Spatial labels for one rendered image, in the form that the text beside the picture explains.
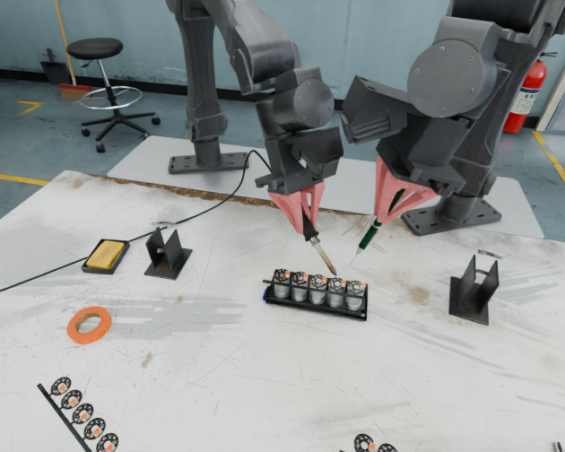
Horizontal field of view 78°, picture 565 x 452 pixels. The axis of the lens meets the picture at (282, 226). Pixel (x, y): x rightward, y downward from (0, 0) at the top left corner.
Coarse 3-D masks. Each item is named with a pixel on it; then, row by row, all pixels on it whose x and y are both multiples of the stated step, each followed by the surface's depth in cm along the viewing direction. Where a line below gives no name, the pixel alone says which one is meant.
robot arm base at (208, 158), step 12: (204, 144) 82; (216, 144) 84; (180, 156) 90; (192, 156) 90; (204, 156) 84; (216, 156) 85; (228, 156) 90; (240, 156) 90; (168, 168) 86; (180, 168) 86; (192, 168) 86; (204, 168) 86; (216, 168) 86; (228, 168) 87; (240, 168) 87
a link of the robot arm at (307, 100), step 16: (240, 48) 46; (240, 64) 46; (240, 80) 48; (272, 80) 44; (288, 80) 42; (304, 80) 40; (320, 80) 41; (288, 96) 42; (304, 96) 41; (320, 96) 42; (288, 112) 42; (304, 112) 41; (320, 112) 42; (288, 128) 45; (304, 128) 43
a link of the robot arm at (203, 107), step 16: (192, 0) 58; (176, 16) 63; (192, 16) 61; (208, 16) 62; (192, 32) 62; (208, 32) 64; (192, 48) 65; (208, 48) 66; (192, 64) 67; (208, 64) 68; (192, 80) 70; (208, 80) 70; (192, 96) 73; (208, 96) 73; (192, 112) 75; (208, 112) 75; (208, 128) 78; (224, 128) 80
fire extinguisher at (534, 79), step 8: (536, 64) 234; (536, 72) 234; (544, 72) 234; (528, 80) 238; (536, 80) 236; (528, 88) 240; (536, 88) 239; (520, 96) 245; (528, 96) 243; (520, 104) 248; (528, 104) 247; (512, 112) 253; (520, 112) 251; (528, 112) 253; (512, 120) 256; (520, 120) 254; (504, 128) 262; (512, 128) 259; (520, 128) 260
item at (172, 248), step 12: (156, 228) 61; (156, 240) 61; (168, 240) 58; (156, 252) 61; (168, 252) 59; (180, 252) 63; (156, 264) 62; (168, 264) 63; (180, 264) 63; (156, 276) 61; (168, 276) 60
